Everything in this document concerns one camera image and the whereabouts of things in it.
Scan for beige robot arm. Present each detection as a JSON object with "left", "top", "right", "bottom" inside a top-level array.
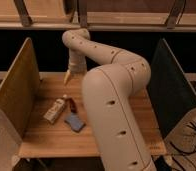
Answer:
[{"left": 62, "top": 29, "right": 157, "bottom": 171}]

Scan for blue sponge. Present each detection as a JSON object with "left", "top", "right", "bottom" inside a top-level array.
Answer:
[{"left": 65, "top": 113, "right": 86, "bottom": 133}]

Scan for right dark side panel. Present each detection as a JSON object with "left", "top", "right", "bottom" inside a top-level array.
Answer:
[{"left": 147, "top": 38, "right": 196, "bottom": 138}]

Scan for black cables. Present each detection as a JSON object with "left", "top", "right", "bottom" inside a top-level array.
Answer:
[{"left": 169, "top": 111, "right": 196, "bottom": 171}]

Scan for dark red pepper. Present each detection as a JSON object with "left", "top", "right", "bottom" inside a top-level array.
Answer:
[{"left": 69, "top": 98, "right": 77, "bottom": 113}]

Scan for wooden shelf with brackets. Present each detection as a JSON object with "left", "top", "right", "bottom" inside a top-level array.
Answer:
[{"left": 0, "top": 0, "right": 196, "bottom": 32}]

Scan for white plastic bottle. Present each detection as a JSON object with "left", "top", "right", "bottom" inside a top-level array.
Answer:
[{"left": 43, "top": 94, "right": 67, "bottom": 124}]

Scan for left wooden side panel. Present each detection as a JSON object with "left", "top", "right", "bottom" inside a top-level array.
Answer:
[{"left": 0, "top": 38, "right": 40, "bottom": 145}]

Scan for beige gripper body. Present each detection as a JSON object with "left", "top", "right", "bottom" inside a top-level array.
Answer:
[{"left": 68, "top": 50, "right": 87, "bottom": 74}]

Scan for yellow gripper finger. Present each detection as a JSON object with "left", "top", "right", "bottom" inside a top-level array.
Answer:
[{"left": 64, "top": 69, "right": 72, "bottom": 85}]

